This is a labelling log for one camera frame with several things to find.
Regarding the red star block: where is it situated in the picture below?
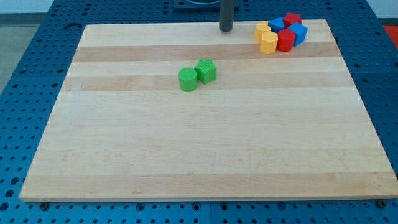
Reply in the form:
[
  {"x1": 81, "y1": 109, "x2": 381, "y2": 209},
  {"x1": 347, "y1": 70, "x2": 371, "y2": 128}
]
[{"x1": 282, "y1": 12, "x2": 302, "y2": 29}]

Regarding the green star block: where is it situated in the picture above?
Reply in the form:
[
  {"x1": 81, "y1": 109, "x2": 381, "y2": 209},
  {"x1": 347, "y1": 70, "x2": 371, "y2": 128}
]
[{"x1": 194, "y1": 58, "x2": 216, "y2": 85}]

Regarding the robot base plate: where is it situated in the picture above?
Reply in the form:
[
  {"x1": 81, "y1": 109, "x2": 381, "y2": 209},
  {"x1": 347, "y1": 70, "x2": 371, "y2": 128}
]
[{"x1": 170, "y1": 0, "x2": 239, "y2": 12}]

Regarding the yellow hexagon block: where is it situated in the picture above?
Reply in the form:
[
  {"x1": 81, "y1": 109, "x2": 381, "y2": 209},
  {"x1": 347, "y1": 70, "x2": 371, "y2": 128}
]
[{"x1": 259, "y1": 32, "x2": 278, "y2": 54}]

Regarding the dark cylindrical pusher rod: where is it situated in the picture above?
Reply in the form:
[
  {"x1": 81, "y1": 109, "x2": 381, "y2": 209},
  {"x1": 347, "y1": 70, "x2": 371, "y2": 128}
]
[{"x1": 219, "y1": 0, "x2": 234, "y2": 32}]

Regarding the green cylinder block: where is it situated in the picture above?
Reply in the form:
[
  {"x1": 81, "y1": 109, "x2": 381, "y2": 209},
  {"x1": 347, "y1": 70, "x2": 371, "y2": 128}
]
[{"x1": 178, "y1": 67, "x2": 198, "y2": 92}]

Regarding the blue cube block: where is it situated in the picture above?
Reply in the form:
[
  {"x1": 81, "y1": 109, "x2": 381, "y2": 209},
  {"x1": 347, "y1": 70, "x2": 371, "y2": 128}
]
[{"x1": 288, "y1": 22, "x2": 308, "y2": 47}]

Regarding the blue triangle block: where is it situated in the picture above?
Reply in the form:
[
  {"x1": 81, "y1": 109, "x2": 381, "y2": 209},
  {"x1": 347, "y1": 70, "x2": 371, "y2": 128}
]
[{"x1": 268, "y1": 17, "x2": 285, "y2": 33}]

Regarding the red cylinder block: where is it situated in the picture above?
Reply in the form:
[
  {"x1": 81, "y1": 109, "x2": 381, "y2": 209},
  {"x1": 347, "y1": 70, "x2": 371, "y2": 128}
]
[{"x1": 277, "y1": 29, "x2": 296, "y2": 52}]

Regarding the yellow heart block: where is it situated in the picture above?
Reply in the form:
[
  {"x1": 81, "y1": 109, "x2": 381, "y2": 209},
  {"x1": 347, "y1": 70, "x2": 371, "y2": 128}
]
[{"x1": 254, "y1": 21, "x2": 271, "y2": 42}]

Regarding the wooden board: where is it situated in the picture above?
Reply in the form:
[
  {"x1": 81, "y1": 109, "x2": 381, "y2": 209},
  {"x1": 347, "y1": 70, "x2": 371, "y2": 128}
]
[{"x1": 19, "y1": 19, "x2": 397, "y2": 202}]

